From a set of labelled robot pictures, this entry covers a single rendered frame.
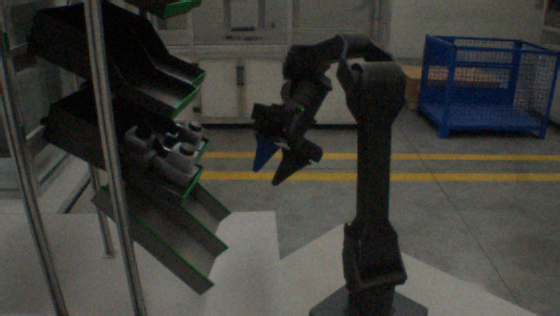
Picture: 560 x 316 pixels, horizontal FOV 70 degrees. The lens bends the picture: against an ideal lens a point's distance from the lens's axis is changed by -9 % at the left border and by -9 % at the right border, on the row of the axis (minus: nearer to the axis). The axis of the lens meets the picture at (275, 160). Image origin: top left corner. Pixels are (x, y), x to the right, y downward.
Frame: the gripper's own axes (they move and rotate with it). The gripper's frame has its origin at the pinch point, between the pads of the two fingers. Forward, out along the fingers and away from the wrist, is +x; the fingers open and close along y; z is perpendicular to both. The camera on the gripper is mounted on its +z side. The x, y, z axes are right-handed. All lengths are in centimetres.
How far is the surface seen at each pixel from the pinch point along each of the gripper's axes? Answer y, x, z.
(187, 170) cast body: -2.5, 8.7, 13.5
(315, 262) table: -13.5, 18.2, -35.6
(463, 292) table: 15, 5, -57
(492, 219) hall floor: -96, -37, -246
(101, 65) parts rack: 1.0, -0.6, 36.1
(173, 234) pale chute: -9.9, 23.1, 6.4
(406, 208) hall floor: -139, -14, -207
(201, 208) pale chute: -23.9, 18.7, -3.6
